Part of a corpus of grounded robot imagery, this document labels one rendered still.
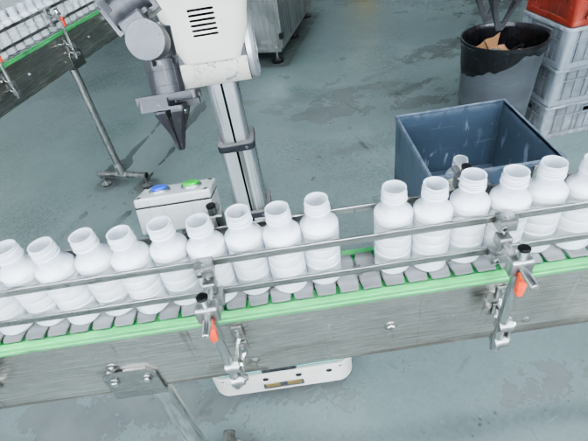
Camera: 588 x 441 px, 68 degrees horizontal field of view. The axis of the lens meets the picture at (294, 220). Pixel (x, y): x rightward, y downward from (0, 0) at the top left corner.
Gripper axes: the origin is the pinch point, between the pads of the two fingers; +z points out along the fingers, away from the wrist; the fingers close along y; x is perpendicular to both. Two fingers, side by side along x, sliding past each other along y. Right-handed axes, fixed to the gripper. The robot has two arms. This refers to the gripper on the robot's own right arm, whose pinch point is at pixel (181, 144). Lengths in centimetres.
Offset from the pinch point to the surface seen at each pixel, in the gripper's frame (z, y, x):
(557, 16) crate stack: -11, 171, 171
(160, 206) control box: 9.6, -5.3, -3.8
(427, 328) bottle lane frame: 37, 39, -13
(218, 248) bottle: 13.4, 6.3, -18.2
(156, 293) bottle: 20.6, -5.8, -15.9
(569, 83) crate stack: 25, 181, 174
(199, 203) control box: 10.2, 1.6, -3.8
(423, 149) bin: 20, 59, 50
